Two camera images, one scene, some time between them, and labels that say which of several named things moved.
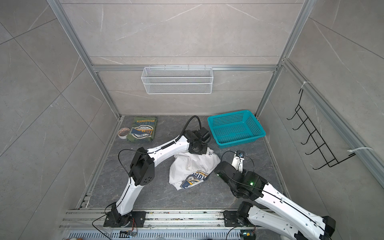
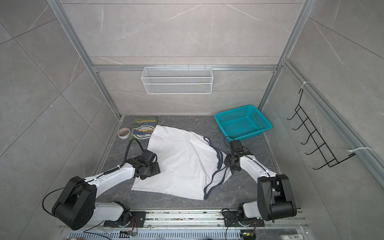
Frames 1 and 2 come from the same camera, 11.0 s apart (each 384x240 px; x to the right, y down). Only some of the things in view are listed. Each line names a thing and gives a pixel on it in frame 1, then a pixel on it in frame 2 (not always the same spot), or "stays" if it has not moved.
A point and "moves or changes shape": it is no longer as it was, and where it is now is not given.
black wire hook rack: x=324 y=149 stays
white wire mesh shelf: x=177 y=80 stays
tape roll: x=122 y=132 stays
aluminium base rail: x=156 y=220 stays
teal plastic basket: x=235 y=129 moves or changes shape
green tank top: x=143 y=129 stays
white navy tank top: x=188 y=169 moves or changes shape
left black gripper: x=204 y=151 -> x=157 y=170
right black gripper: x=243 y=172 -> x=227 y=162
